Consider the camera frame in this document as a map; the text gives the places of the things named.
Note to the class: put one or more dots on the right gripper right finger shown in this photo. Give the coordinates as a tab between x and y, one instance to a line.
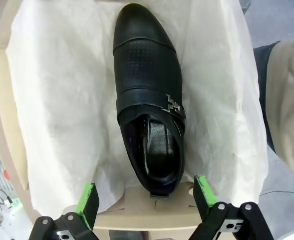
206	200

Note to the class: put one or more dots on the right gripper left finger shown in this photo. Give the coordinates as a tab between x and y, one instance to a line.
87	205

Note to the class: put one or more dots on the brown cardboard shoe box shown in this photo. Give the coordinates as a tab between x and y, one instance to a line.
141	205

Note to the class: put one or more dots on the white tissue paper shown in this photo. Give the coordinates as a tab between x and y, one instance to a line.
62	100

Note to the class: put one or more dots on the black leather buckle shoe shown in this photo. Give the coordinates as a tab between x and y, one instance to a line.
146	62

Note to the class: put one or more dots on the person in beige sweater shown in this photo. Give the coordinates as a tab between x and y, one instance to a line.
291	100

